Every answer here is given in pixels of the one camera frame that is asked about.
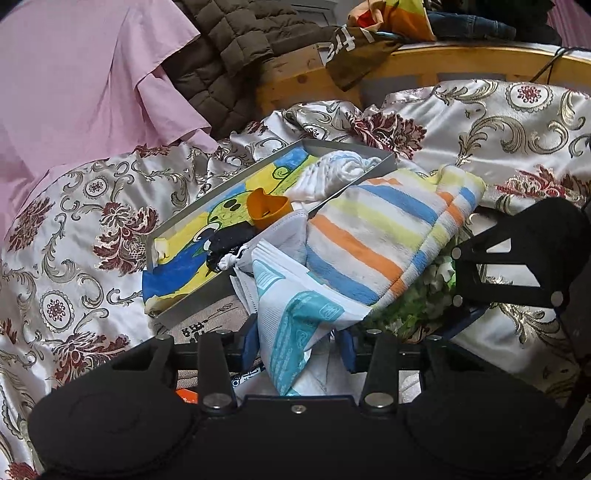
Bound colourful cartoon drawing paper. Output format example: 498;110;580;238
143;152;324;317

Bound black cable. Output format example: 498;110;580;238
533;44;583;84

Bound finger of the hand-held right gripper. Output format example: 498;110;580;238
431;305;490;340
450;220;568;310

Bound pink hanging sheet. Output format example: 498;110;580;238
0;0;222;241

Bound striped fleece towel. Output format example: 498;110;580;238
305;166;486;308

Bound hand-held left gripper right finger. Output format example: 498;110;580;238
339;328;485;411

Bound olive brown printed cloth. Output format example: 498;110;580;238
325;25;402;90

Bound wooden bed frame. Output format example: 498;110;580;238
256;41;591;118

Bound grey shallow box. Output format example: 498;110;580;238
145;138;398;330

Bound brown quilted jacket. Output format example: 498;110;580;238
161;0;342;127

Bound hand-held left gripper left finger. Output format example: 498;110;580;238
111;323;260;414

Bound blue jeans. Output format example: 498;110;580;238
425;11;518;42

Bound orange cup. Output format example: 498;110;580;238
245;188;295;230

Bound floral satin blanket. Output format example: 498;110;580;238
0;78;591;480

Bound white blue striped socks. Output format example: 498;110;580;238
288;152;384;204

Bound black printed cloth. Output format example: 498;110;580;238
203;226;259;275

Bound white teal face mask pack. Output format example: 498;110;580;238
228;210;370;398

